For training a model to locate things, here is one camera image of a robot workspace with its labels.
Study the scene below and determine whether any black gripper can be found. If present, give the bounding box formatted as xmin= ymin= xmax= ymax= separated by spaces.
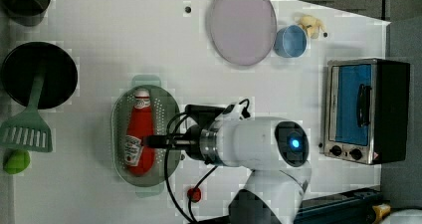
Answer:
xmin=143 ymin=105 xmax=224 ymax=161

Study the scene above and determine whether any red plush ketchup bottle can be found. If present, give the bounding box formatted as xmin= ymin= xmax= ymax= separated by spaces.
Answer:
xmin=124 ymin=89 xmax=155 ymax=176

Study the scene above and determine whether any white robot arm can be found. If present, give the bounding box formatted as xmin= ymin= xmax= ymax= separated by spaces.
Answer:
xmin=144 ymin=100 xmax=312 ymax=224

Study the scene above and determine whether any green oval strainer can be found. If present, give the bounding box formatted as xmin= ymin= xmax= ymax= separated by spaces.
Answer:
xmin=110 ymin=75 xmax=181 ymax=198

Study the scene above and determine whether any red toy fruit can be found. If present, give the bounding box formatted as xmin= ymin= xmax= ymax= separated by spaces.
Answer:
xmin=187 ymin=187 xmax=202 ymax=203

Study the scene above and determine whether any lilac round plate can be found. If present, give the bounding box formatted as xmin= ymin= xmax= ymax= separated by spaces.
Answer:
xmin=208 ymin=0 xmax=277 ymax=66

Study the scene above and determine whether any blue cup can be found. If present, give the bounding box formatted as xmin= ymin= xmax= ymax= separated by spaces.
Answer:
xmin=274 ymin=25 xmax=308 ymax=58

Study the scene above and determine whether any yellow plush toy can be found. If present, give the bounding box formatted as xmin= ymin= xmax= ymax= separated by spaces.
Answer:
xmin=297 ymin=15 xmax=328 ymax=39

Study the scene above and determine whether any silver toaster oven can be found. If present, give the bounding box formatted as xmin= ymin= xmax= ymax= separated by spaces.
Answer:
xmin=323 ymin=58 xmax=410 ymax=165

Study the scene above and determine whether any green slotted spatula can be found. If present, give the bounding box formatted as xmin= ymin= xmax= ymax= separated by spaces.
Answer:
xmin=0 ymin=74 xmax=53 ymax=152

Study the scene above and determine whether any black round pan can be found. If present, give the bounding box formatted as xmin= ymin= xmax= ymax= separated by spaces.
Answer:
xmin=1 ymin=42 xmax=78 ymax=110

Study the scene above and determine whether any green toy fruit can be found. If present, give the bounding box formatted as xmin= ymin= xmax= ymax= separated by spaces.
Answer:
xmin=3 ymin=150 xmax=31 ymax=174

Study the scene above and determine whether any yellow red clamp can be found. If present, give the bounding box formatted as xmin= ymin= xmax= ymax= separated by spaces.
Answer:
xmin=372 ymin=203 xmax=391 ymax=224

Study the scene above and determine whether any dark grey cup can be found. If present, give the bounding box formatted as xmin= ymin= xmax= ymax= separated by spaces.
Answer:
xmin=1 ymin=0 xmax=51 ymax=27

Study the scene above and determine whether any blue metal frame rail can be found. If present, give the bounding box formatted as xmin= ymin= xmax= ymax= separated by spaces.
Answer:
xmin=195 ymin=187 xmax=382 ymax=224

